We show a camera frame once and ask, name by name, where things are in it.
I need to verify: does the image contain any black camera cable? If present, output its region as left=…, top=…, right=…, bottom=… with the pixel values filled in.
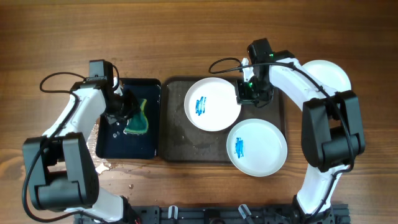
left=208, top=57, right=357, bottom=218
left=21, top=63, right=121, bottom=223

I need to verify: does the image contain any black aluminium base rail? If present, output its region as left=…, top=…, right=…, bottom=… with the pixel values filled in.
left=73, top=203, right=351, bottom=224

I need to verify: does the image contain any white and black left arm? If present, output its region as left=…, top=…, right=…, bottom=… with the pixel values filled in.
left=22, top=60, right=141, bottom=223

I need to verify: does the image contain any white plate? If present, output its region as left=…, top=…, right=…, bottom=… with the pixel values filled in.
left=226, top=119, right=288, bottom=177
left=303, top=60, right=352, bottom=92
left=183, top=77, right=241, bottom=132

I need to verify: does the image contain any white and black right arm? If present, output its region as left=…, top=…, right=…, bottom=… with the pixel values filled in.
left=237, top=39, right=365, bottom=223

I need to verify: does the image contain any large brown serving tray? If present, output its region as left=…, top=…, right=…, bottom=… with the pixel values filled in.
left=157, top=77, right=286, bottom=164

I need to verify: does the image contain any black right camera cable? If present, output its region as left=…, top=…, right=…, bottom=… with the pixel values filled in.
left=208, top=57, right=357, bottom=218

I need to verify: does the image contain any small black water tray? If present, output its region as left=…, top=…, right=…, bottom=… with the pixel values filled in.
left=95, top=78, right=161, bottom=159

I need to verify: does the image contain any green and yellow sponge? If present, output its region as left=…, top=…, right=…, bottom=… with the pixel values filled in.
left=124, top=98, right=149, bottom=135

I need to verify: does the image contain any black left camera cable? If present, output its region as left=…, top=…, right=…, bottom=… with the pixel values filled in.
left=21, top=63, right=121, bottom=223

